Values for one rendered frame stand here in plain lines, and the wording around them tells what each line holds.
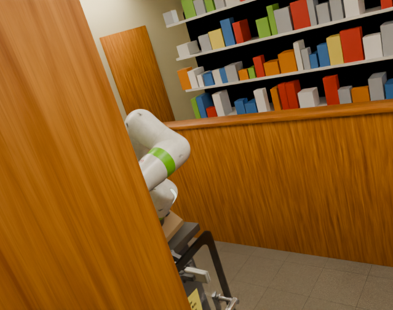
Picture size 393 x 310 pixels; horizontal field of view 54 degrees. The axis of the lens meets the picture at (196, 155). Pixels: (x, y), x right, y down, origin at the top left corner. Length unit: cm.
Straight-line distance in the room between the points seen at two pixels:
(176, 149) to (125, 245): 76
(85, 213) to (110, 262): 9
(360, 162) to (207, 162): 120
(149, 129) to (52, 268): 91
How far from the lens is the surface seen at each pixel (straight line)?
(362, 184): 268
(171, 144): 138
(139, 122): 143
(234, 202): 321
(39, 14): 60
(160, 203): 175
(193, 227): 196
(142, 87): 574
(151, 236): 70
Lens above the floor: 188
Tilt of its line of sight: 18 degrees down
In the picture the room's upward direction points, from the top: 17 degrees counter-clockwise
